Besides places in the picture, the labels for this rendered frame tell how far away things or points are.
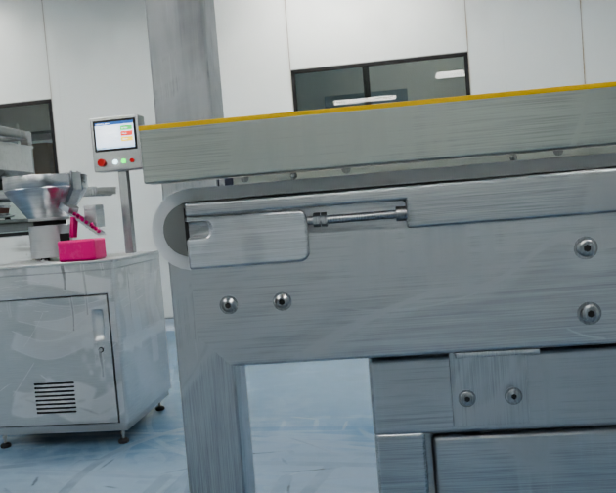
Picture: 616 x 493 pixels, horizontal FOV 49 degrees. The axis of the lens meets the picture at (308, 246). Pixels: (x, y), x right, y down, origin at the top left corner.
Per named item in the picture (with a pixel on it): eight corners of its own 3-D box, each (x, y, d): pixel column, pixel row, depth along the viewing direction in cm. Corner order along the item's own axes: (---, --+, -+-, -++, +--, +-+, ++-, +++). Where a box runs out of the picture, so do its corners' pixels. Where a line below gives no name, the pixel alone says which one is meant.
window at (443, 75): (302, 216, 544) (290, 70, 538) (302, 216, 545) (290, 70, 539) (477, 201, 527) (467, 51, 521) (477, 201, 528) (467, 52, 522)
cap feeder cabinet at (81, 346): (-16, 452, 280) (-35, 270, 276) (52, 411, 336) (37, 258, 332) (130, 447, 272) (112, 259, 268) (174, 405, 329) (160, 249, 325)
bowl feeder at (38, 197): (-7, 266, 291) (-16, 179, 289) (36, 259, 327) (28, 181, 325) (101, 257, 285) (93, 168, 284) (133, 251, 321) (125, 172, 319)
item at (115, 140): (100, 255, 308) (86, 117, 305) (109, 254, 318) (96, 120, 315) (149, 252, 305) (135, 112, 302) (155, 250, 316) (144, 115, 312)
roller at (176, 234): (163, 259, 41) (158, 203, 41) (243, 239, 68) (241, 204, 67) (218, 255, 41) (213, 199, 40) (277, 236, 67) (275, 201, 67)
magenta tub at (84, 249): (58, 262, 274) (56, 242, 274) (71, 260, 286) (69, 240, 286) (95, 259, 272) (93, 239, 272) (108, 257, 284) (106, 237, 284)
